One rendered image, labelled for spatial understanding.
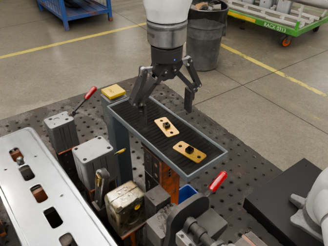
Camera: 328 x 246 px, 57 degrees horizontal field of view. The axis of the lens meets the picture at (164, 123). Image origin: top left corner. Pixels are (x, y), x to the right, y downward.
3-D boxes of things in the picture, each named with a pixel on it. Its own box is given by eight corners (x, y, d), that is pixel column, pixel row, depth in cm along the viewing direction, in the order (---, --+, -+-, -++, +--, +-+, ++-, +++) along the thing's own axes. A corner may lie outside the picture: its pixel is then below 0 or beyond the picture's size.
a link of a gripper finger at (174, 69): (163, 64, 75) (167, 60, 74) (187, 86, 83) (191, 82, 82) (171, 71, 72) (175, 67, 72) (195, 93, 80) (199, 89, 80)
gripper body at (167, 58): (174, 33, 73) (174, 68, 79) (143, 40, 70) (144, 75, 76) (191, 45, 68) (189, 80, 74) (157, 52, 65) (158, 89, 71)
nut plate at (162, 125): (153, 121, 87) (153, 117, 86) (165, 117, 88) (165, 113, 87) (167, 137, 81) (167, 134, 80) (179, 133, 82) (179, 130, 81)
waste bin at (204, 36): (171, 62, 372) (172, 1, 327) (204, 51, 396) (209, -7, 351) (197, 79, 339) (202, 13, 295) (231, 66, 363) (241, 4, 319)
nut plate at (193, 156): (172, 148, 77) (172, 145, 77) (181, 141, 80) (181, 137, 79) (197, 164, 73) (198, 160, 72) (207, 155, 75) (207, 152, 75)
